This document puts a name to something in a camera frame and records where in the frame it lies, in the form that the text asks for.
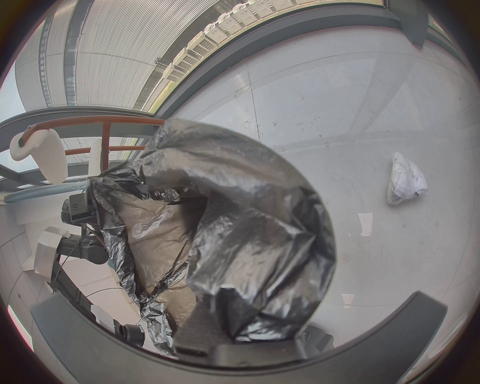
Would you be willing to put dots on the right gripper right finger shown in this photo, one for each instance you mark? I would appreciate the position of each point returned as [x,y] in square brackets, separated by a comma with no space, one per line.
[317,339]

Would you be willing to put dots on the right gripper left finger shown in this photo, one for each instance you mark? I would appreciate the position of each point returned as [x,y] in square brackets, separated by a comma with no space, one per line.
[195,332]

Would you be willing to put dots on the black plastic bag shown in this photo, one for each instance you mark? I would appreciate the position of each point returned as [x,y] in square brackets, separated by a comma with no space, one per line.
[243,210]

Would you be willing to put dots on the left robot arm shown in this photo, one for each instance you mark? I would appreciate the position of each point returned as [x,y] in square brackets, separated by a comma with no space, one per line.
[84,249]

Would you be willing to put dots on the crumpled white paper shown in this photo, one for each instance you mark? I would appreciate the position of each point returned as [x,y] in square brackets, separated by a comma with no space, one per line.
[407,183]

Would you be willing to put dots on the wooden chair with white cushions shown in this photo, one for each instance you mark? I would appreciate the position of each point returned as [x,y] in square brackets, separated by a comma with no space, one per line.
[41,153]

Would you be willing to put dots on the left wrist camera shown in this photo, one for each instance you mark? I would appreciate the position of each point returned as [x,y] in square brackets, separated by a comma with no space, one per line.
[77,208]

